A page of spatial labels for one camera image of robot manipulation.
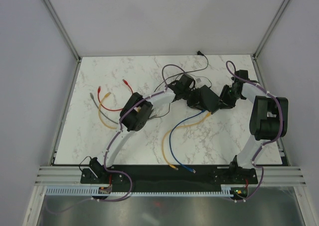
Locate grey ethernet cable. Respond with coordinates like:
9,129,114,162
89,93,161,125

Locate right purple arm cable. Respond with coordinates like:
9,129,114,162
225,60,284,204

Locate black network switch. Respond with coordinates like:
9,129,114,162
200,85,219,114

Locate aluminium frame rail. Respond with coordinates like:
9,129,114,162
34,166,306,187

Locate thin black power cord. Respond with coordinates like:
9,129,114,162
149,50,212,119

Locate aluminium corner post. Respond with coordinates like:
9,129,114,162
42,0,81,62
252,0,292,60

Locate red ethernet cable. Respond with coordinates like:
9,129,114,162
96,78,134,112

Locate left aluminium corner post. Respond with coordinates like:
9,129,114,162
42,0,81,62

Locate long yellow ethernet cable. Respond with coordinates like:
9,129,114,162
161,112,212,170

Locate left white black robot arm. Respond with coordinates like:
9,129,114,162
80,73,211,184

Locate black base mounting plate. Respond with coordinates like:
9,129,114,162
80,164,258,193

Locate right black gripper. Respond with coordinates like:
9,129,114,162
215,85,243,110

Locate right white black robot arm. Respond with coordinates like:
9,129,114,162
219,70,289,184

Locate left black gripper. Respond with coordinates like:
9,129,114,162
181,89,206,113

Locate right aluminium corner post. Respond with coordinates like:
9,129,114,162
252,0,292,60

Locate white slotted cable duct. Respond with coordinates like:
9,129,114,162
45,186,233,197

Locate short yellow ethernet cable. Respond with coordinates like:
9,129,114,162
98,92,118,129

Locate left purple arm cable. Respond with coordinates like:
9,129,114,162
44,64,185,214

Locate blue ethernet cable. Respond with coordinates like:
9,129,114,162
168,108,197,173

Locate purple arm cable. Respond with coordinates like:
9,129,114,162
44,64,185,214
225,60,284,204

